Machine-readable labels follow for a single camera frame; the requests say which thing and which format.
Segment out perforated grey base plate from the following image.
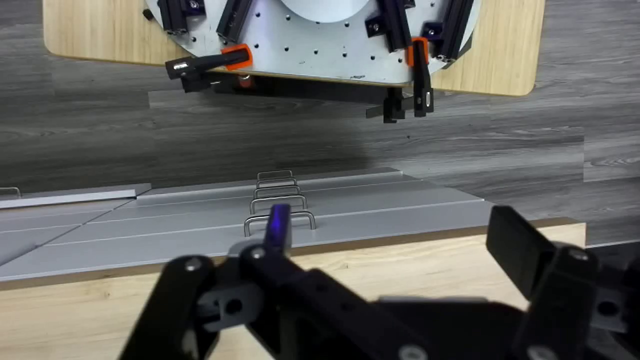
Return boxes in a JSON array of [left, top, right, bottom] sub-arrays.
[[141, 0, 481, 87]]

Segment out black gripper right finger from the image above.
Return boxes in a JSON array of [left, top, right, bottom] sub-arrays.
[[484, 204, 640, 360]]

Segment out wooden cart top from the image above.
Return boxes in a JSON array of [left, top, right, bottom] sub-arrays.
[[41, 0, 547, 100]]

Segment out black clamp with orange pad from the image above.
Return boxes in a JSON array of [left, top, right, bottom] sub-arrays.
[[164, 41, 256, 94], [404, 35, 437, 120]]

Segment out grey metal panel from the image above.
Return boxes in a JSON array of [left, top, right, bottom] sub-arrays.
[[0, 168, 496, 287]]

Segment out small wire rack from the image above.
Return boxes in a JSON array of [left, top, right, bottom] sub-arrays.
[[241, 166, 320, 238]]

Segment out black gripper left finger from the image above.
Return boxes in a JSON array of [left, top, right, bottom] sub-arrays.
[[117, 238, 402, 360]]

